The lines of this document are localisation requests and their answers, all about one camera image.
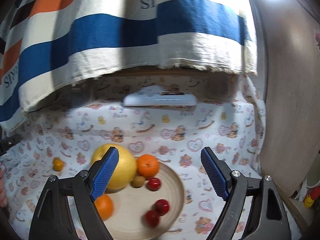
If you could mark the wooden board panel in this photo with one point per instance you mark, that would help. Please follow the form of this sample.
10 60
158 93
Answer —
288 60

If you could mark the small yellow-orange kumquat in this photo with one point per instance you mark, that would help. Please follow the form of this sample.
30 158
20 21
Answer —
58 164

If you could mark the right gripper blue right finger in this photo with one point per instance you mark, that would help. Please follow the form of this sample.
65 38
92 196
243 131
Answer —
267 217

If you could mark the baby bear printed sheet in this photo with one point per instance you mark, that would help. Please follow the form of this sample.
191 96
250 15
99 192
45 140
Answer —
233 130

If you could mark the orange mandarin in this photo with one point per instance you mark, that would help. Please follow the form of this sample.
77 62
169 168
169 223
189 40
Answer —
147 166
105 206

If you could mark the cream round plate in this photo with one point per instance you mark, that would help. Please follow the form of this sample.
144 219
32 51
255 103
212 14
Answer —
130 205

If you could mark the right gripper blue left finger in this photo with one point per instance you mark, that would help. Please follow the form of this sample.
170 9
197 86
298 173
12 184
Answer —
52 217

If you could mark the white rectangular device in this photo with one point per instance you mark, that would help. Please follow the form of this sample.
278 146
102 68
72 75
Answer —
141 99

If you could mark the striped Paris cloth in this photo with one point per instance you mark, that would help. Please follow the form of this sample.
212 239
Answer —
49 44

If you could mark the left hand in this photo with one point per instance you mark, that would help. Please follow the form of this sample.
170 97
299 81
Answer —
3 192

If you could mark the red cherry tomato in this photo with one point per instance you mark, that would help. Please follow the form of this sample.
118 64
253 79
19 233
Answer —
151 218
154 184
162 207

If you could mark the small brown longan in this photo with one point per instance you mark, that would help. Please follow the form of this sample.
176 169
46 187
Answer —
138 181

